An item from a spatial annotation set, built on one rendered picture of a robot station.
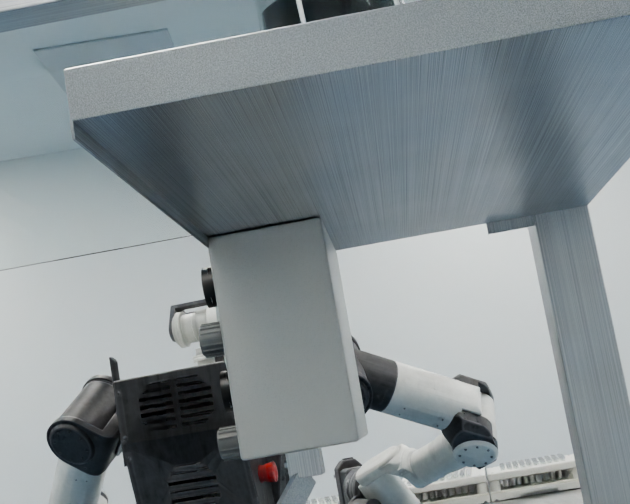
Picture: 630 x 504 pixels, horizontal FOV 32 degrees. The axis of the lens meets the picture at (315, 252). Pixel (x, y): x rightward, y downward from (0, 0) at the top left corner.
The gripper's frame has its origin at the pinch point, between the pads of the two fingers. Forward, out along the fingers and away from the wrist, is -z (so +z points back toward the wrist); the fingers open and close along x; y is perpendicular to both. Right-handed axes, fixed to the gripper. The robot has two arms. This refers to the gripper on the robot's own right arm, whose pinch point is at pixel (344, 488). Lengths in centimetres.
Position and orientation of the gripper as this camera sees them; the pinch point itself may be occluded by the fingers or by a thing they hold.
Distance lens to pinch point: 235.8
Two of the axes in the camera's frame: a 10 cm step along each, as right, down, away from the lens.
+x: 1.7, 9.7, -1.6
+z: 3.1, -2.0, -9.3
